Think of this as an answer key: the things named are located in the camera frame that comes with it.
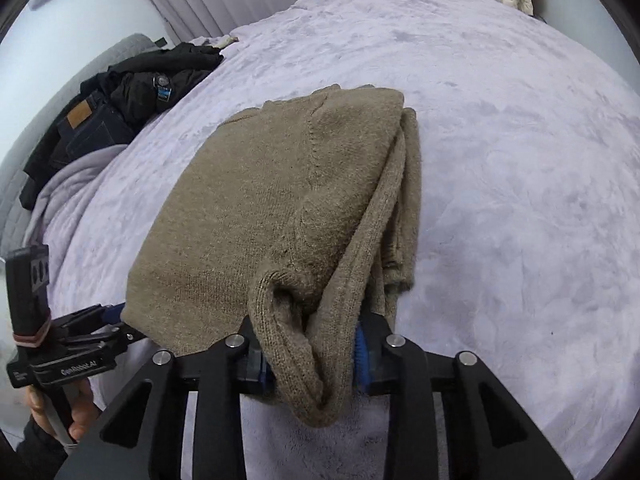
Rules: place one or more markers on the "small white cloth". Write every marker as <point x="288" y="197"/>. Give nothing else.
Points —
<point x="227" y="39"/>

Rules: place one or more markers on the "lavender fleece blanket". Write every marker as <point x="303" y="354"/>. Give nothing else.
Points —
<point x="500" y="160"/>

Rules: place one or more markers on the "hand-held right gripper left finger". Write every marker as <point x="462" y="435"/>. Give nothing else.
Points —
<point x="257" y="360"/>

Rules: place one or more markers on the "dark blue jeans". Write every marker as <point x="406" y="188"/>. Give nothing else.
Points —
<point x="85" y="132"/>

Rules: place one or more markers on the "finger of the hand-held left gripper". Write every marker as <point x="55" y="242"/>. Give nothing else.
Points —
<point x="125" y="337"/>
<point x="114" y="314"/>

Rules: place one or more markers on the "pile of dark clothes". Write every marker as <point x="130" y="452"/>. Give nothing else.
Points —
<point x="45" y="110"/>

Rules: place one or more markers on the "black jacket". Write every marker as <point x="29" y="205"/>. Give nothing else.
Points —
<point x="150" y="77"/>

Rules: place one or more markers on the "tan knit sweater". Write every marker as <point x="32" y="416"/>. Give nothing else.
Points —
<point x="260" y="200"/>

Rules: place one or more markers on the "person's left hand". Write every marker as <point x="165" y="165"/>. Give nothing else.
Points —
<point x="80" y="410"/>

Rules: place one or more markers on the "person's left forearm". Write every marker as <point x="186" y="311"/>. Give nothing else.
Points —
<point x="40" y="452"/>

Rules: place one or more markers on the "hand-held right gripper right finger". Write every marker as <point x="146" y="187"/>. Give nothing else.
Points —
<point x="361" y="355"/>

